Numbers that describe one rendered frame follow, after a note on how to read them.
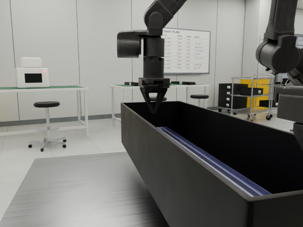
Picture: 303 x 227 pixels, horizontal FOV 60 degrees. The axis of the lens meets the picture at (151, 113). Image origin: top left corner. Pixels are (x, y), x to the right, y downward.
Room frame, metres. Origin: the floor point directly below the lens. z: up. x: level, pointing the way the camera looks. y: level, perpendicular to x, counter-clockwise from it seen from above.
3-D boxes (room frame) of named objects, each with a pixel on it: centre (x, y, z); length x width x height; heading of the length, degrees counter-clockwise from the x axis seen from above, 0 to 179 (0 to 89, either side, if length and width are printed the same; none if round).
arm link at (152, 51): (0.73, 0.00, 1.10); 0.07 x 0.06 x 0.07; 94
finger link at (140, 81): (0.74, 0.00, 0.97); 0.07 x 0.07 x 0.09; 15
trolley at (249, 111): (5.64, -2.17, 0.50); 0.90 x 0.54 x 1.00; 130
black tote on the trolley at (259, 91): (5.61, -2.14, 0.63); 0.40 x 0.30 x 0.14; 130
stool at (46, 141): (3.60, 1.42, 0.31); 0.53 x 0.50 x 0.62; 162
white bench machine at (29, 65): (4.14, 1.87, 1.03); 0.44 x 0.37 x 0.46; 121
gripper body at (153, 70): (0.73, -0.01, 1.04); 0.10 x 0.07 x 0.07; 15
